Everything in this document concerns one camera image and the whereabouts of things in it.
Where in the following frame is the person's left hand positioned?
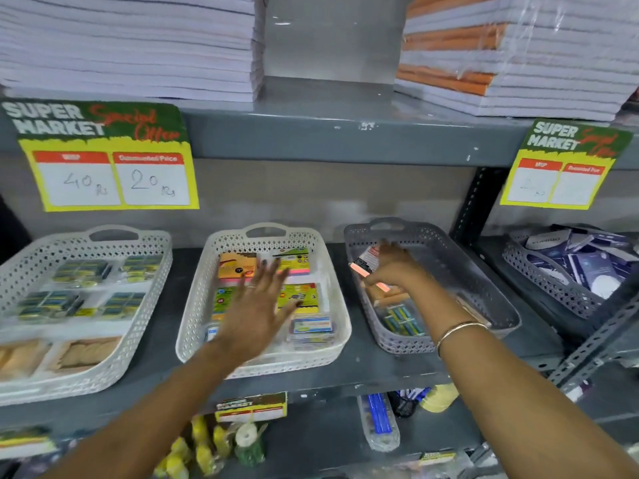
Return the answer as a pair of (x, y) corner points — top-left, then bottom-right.
(215, 258), (303, 368)

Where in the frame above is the person's right hand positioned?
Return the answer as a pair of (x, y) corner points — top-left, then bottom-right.
(364, 240), (441, 296)

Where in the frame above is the white and red small packet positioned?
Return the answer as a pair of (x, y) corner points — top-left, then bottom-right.
(349, 245), (391, 293)

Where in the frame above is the person's right forearm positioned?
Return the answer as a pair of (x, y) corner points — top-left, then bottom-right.
(407, 281), (639, 479)

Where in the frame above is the person's left forearm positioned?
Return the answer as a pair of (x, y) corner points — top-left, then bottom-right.
(42, 344), (251, 479)

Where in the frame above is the clear box with blue label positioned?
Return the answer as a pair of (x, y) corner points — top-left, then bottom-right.
(288, 313), (337, 346)

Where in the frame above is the brown packet in grey basket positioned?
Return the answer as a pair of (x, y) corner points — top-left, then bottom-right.
(366, 283), (409, 308)

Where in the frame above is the green pink sticky note pack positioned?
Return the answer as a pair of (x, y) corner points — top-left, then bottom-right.
(272, 247), (311, 275)

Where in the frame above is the grey perforated plastic basket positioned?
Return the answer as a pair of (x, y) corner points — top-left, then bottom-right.
(343, 217), (523, 356)

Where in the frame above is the green blue boxes clear pack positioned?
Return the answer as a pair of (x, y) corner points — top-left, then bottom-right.
(381, 303), (426, 338)

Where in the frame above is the orange sticky note pack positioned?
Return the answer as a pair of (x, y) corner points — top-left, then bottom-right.
(218, 252), (258, 280)

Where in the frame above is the thin gold bangle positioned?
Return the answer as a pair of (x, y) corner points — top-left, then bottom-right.
(435, 321), (493, 358)

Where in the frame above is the tiny yellow green shelf label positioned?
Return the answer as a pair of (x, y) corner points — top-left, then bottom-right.
(215, 392), (289, 424)

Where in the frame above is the white tape roll pack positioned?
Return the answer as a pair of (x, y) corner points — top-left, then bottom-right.
(234, 422), (269, 467)

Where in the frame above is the clear pack of blue pens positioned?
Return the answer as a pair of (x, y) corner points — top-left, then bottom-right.
(356, 393), (401, 453)

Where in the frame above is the grey basket with blue packets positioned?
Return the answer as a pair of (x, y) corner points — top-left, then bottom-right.
(501, 226), (639, 321)

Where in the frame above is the grey metal shelving rack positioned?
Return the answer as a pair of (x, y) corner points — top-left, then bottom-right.
(0, 0), (639, 479)

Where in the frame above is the large white perforated plastic basket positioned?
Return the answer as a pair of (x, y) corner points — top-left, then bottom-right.
(0, 225), (173, 407)

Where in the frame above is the black bundle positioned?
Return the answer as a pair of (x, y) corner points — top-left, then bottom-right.
(386, 391), (421, 419)

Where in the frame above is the pale yellow roll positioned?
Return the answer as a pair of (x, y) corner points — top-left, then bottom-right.
(419, 383), (460, 414)

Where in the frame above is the green blue box pack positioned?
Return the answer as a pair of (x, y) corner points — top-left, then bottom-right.
(16, 291), (84, 323)
(52, 259), (114, 288)
(99, 292), (146, 320)
(122, 254), (164, 284)

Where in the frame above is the pack of yellow items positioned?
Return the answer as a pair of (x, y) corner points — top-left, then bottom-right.
(192, 415), (234, 475)

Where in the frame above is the yellow items bag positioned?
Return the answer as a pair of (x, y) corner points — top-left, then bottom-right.
(154, 436), (193, 479)

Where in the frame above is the small yellow green price sign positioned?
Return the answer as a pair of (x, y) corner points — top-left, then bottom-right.
(500, 118), (634, 211)

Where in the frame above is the pile of dark blue packets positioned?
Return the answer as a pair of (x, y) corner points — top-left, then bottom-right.
(522, 224), (639, 301)

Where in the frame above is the brown flat packet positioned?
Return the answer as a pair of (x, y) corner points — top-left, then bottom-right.
(47, 337), (121, 373)
(0, 339), (51, 383)

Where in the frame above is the grey slotted angle rack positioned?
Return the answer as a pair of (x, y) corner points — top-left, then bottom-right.
(545, 271), (639, 395)

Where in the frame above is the stack of white orange notebooks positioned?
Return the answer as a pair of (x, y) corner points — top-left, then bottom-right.
(393, 0), (639, 123)

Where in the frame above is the large yellow green price sign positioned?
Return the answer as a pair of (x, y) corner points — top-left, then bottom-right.
(0, 100), (200, 213)

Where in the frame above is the green white shelf label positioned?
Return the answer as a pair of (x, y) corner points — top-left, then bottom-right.
(0, 426), (57, 460)

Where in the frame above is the stack of white paper reams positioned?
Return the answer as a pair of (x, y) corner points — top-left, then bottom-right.
(0, 0), (266, 103)

